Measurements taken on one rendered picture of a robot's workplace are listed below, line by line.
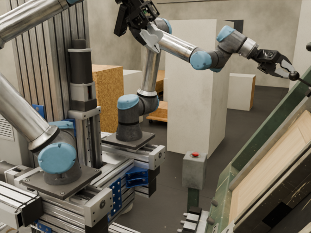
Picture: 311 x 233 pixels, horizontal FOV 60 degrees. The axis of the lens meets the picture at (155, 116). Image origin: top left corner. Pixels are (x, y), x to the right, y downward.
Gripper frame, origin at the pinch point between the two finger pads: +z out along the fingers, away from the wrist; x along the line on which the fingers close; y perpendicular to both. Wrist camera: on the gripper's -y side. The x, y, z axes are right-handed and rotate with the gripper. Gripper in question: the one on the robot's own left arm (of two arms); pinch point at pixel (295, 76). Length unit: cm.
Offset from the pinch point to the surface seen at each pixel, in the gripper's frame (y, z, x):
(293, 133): -6.7, 10.5, 20.7
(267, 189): -34, 5, 42
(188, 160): 34, -13, 58
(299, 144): -18.6, 10.5, 24.2
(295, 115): -1.2, 8.9, 13.5
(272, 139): 3.4, 8.3, 26.1
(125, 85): 315, -147, 56
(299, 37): 311, 36, -149
